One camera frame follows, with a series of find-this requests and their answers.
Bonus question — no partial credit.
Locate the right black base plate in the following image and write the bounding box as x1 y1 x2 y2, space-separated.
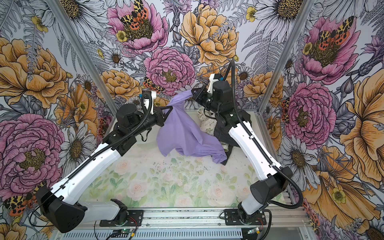
220 209 267 226

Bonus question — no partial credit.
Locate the right black corrugated cable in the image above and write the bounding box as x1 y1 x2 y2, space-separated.
223 59 304 210

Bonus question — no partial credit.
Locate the white vented cable duct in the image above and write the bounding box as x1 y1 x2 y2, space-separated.
54 228 243 240

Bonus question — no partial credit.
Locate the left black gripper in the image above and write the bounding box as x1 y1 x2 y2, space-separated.
130 105 173 135

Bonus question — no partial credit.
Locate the black corrugated cable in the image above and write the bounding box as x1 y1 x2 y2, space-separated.
223 59 304 210
28 91 155 227

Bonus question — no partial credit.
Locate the right aluminium corner post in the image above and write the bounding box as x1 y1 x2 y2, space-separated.
257 0 315 115

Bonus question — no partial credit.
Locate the left black corrugated cable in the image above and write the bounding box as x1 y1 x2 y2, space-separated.
28 91 155 227

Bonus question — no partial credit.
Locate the left aluminium corner post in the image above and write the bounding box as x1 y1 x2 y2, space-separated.
47 1 118 116

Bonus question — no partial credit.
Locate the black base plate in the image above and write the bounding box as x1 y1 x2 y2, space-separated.
99 210 144 227
220 209 267 226

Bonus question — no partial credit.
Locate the aluminium front rail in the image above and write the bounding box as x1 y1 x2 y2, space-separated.
55 206 311 230

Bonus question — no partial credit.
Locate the cream patterned cloth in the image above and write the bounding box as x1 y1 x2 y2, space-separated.
197 107 217 136

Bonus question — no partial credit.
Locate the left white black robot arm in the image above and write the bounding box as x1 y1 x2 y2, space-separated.
36 91 173 233

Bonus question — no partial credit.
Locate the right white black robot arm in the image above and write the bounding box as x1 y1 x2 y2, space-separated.
192 74 292 223

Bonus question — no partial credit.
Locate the purple cloth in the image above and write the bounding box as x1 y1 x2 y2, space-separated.
156 90 228 164

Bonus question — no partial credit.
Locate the black cloth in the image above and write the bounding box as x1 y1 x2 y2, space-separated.
213 109 251 166

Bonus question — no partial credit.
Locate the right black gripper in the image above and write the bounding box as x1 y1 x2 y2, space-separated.
192 85 222 113

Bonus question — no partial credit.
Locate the aluminium corner post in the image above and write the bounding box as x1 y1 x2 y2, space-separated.
47 1 118 116
257 0 315 115

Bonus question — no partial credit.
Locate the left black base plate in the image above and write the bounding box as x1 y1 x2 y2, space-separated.
99 210 144 227

